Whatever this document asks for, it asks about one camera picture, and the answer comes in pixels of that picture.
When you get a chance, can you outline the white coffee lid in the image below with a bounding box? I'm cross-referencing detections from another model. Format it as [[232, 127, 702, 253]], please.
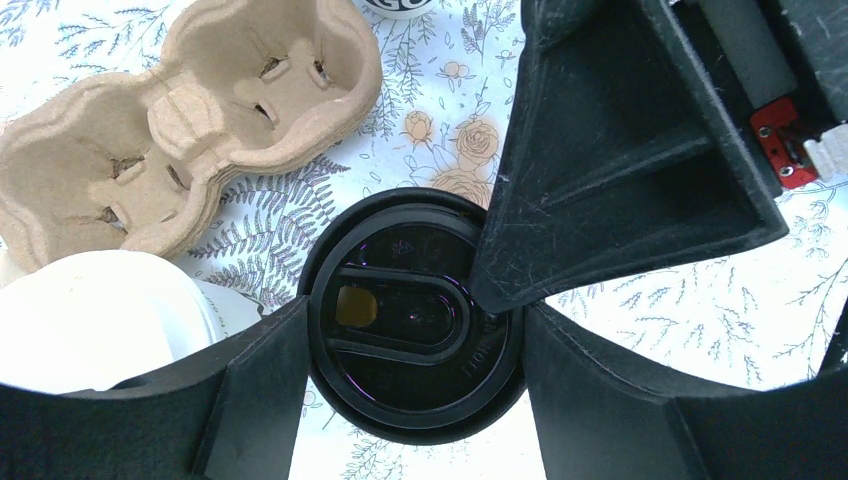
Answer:
[[1, 250, 224, 394]]

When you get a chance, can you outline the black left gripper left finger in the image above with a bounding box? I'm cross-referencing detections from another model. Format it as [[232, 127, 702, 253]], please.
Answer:
[[1, 296, 309, 479]]

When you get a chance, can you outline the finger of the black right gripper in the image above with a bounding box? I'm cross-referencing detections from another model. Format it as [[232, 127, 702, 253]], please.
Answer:
[[470, 1, 788, 313]]

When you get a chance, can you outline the stack of brown cup carriers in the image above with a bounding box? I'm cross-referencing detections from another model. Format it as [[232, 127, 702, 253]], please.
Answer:
[[1, 1, 382, 272]]

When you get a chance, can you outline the floral tablecloth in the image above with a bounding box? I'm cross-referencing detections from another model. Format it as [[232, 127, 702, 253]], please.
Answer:
[[1, 1, 847, 479]]

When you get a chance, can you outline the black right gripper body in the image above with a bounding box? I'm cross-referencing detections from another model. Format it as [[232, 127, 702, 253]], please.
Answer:
[[670, 1, 847, 198]]

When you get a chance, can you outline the white paper coffee cup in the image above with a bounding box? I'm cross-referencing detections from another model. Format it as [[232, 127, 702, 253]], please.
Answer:
[[194, 280, 265, 341]]

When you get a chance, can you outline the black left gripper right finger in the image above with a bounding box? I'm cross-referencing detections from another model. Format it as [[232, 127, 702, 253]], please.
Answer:
[[523, 303, 847, 479]]

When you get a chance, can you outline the black coffee lid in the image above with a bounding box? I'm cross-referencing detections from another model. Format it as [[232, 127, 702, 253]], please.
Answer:
[[298, 187, 526, 445]]

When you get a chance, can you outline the stack of black paper cups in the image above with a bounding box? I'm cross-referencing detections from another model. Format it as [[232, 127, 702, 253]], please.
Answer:
[[364, 0, 438, 20]]

